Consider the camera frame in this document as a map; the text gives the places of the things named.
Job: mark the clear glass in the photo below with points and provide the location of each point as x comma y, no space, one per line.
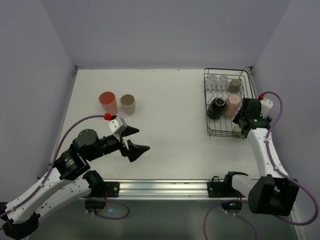
212,80
222,81

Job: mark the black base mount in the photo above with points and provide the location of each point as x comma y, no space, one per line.
217,188
110,190

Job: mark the grey-green ceramic cup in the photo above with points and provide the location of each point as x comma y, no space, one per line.
235,85

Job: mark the tall pink plastic cup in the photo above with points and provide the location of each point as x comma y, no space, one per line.
108,102

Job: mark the wire dish rack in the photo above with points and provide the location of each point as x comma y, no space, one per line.
223,127

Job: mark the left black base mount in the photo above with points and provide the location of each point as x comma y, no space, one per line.
110,190

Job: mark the right clear glass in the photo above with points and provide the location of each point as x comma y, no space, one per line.
222,81

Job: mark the beige plastic cup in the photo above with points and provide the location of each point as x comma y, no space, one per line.
128,104

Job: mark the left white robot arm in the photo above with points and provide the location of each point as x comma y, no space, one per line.
69,179

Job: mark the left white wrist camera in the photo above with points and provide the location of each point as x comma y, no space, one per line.
117,126

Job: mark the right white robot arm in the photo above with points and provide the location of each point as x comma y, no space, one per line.
272,193

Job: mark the pink ceramic mug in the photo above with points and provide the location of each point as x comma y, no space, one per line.
233,104

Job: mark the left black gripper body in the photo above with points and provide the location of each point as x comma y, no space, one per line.
124,146

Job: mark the left clear glass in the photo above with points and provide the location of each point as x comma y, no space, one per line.
212,80

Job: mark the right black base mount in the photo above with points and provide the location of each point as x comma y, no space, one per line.
217,188

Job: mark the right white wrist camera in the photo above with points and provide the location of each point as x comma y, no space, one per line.
266,105

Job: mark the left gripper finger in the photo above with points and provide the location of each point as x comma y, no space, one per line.
135,151
129,130

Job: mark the aluminium mounting rail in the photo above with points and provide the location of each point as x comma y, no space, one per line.
133,190

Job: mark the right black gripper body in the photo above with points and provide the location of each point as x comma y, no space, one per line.
241,119

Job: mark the metal cup with cream label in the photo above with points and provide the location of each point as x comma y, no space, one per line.
237,129

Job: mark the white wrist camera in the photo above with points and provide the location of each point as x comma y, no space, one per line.
117,126
266,105

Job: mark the black mug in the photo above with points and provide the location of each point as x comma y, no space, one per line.
216,108

